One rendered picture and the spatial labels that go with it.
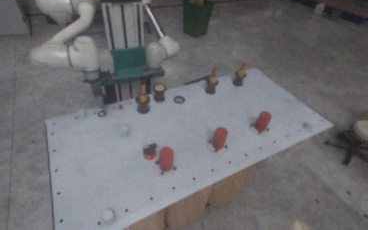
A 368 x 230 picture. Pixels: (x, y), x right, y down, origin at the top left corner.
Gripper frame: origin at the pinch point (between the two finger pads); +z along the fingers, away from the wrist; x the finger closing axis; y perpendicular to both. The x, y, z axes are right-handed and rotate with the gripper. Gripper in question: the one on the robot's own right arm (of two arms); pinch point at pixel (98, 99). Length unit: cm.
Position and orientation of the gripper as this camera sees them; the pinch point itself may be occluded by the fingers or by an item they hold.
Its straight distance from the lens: 135.6
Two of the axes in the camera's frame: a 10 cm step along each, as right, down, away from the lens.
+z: -0.9, 7.4, 6.7
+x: 4.7, 6.3, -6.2
